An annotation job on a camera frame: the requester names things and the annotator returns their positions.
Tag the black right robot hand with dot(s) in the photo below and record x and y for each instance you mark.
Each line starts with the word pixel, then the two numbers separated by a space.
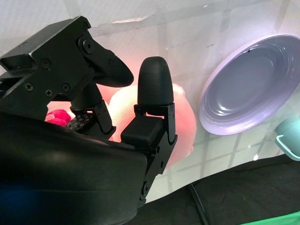
pixel 58 168

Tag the pink pig plush doll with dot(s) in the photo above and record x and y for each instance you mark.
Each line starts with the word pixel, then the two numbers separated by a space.
pixel 185 117

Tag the purple plate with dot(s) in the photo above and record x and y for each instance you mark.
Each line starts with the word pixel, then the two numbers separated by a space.
pixel 246 89

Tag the black backdrop cloth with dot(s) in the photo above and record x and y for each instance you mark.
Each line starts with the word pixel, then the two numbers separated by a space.
pixel 246 187

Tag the green cloth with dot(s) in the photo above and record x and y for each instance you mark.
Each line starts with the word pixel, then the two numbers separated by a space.
pixel 281 220

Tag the light teal mug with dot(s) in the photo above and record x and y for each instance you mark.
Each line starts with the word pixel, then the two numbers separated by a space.
pixel 290 131

